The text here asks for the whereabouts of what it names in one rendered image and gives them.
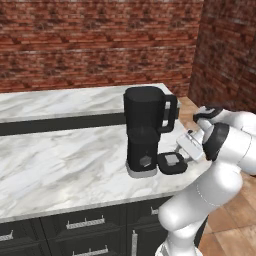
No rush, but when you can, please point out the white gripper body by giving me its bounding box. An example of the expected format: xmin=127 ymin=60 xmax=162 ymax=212
xmin=175 ymin=131 xmax=205 ymax=163

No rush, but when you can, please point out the black cupboard door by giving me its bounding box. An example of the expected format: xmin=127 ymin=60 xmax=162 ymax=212
xmin=127 ymin=223 xmax=169 ymax=256

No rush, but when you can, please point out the wide black drawer front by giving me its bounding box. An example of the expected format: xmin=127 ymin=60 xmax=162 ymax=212
xmin=40 ymin=205 xmax=128 ymax=242
xmin=52 ymin=229 xmax=129 ymax=256

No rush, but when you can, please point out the black blender lid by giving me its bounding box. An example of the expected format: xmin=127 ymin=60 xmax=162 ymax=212
xmin=156 ymin=151 xmax=188 ymax=176

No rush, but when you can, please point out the silver cupboard door handle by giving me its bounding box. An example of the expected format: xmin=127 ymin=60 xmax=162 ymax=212
xmin=131 ymin=229 xmax=139 ymax=256

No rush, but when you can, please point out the black blender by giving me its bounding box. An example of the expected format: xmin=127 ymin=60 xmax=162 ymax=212
xmin=122 ymin=85 xmax=179 ymax=179

